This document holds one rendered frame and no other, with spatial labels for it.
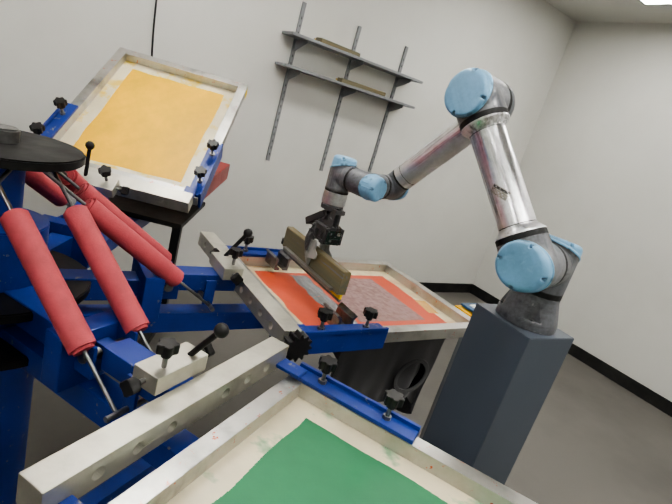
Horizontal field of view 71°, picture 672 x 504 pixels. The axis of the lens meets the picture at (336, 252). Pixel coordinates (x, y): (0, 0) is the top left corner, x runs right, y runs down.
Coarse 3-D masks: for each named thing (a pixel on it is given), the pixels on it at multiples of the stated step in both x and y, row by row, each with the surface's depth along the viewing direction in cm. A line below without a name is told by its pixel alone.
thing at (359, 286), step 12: (264, 276) 165; (276, 276) 169; (288, 276) 172; (360, 276) 194; (372, 276) 199; (276, 288) 158; (288, 288) 161; (300, 288) 164; (348, 288) 177; (360, 288) 181; (372, 288) 185; (384, 288) 189; (396, 288) 193
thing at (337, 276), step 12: (288, 228) 165; (288, 240) 164; (300, 240) 157; (300, 252) 157; (324, 252) 149; (312, 264) 151; (324, 264) 145; (336, 264) 141; (324, 276) 145; (336, 276) 139; (348, 276) 138; (336, 288) 139
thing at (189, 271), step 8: (184, 272) 129; (192, 272) 131; (200, 272) 132; (208, 272) 134; (216, 272) 135; (184, 280) 129; (192, 280) 130; (200, 280) 131; (216, 280) 134; (224, 280) 135; (184, 288) 130; (192, 288) 131; (200, 288) 132; (216, 288) 135; (224, 288) 136; (232, 288) 138
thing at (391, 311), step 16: (288, 304) 149; (304, 304) 153; (320, 304) 156; (352, 304) 164; (368, 304) 168; (384, 304) 172; (400, 304) 177; (416, 304) 182; (304, 320) 142; (384, 320) 158; (400, 320) 162; (416, 320) 166; (432, 320) 171
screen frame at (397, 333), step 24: (264, 264) 175; (360, 264) 200; (384, 264) 208; (264, 288) 147; (408, 288) 197; (288, 312) 136; (456, 312) 176; (408, 336) 148; (432, 336) 155; (456, 336) 162
